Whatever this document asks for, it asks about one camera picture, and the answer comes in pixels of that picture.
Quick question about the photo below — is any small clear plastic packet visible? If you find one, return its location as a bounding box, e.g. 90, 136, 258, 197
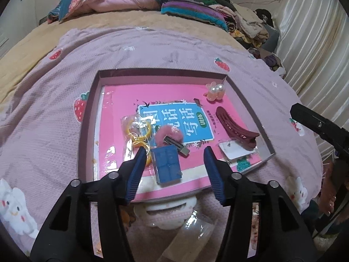
218, 140, 258, 160

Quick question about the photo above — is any shallow dark cardboard box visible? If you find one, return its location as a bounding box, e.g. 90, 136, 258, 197
78, 69, 276, 204

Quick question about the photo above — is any bag of yellow hair ties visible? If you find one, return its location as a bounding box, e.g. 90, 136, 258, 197
120, 115, 154, 167

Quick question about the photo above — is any beige bedsheet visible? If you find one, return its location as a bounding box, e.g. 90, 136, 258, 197
0, 8, 246, 67

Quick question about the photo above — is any large clear plastic bag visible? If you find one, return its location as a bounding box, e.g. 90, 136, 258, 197
161, 214, 216, 262

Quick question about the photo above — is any pink fuzzy hair clip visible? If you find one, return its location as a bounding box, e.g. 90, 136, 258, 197
154, 126, 191, 158

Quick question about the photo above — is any white wardrobe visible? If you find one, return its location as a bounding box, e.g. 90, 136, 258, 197
0, 0, 66, 58

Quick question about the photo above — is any dark red claw clip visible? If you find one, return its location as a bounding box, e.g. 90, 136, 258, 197
215, 106, 261, 151

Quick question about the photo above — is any purple printed blanket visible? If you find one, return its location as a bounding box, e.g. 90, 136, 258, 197
0, 27, 325, 262

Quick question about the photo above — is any blue plastic box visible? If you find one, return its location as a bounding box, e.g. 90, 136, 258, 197
151, 145, 183, 184

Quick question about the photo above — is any grey cushion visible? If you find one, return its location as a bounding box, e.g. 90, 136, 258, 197
263, 23, 281, 53

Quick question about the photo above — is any white curtain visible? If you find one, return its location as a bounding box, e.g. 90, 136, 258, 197
273, 0, 349, 156

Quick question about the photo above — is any pink book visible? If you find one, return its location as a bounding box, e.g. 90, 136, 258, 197
93, 83, 269, 201

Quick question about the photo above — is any pearl flower hair clip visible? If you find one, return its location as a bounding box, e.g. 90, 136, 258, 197
204, 82, 227, 103

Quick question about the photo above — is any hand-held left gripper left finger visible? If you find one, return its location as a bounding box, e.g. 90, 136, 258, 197
29, 147, 148, 262

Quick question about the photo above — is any brown tulle bow hair clip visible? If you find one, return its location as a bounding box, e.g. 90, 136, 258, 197
309, 160, 344, 224

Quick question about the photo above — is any blue and pink floral quilt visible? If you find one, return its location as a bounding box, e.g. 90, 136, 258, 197
48, 0, 169, 24

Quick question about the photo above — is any striped pillow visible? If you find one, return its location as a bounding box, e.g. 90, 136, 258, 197
161, 0, 228, 32

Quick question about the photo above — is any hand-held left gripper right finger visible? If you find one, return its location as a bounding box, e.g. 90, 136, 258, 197
203, 146, 321, 262

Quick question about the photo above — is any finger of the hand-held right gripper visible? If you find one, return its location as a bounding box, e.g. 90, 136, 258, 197
290, 102, 349, 157

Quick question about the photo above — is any pile of clothes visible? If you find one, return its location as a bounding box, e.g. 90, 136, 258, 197
204, 0, 287, 77

